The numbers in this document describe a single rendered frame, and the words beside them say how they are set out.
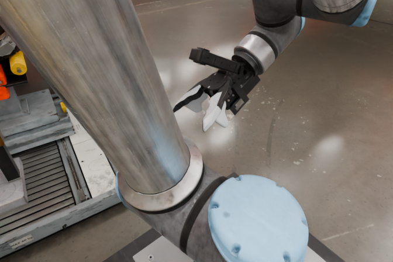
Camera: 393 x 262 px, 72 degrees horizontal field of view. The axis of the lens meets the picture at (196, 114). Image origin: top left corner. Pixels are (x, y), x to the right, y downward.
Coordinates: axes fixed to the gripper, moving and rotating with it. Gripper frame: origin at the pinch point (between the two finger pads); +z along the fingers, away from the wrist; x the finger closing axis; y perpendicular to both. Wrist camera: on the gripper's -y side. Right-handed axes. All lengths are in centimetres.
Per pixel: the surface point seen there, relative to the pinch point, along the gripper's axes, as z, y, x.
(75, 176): 44, 21, 71
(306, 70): -119, 117, 104
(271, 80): -86, 97, 105
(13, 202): 42.5, -6.3, 22.8
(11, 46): 19, -33, 82
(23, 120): 44, -7, 100
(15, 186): 41.0, -7.4, 27.1
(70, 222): 55, 26, 54
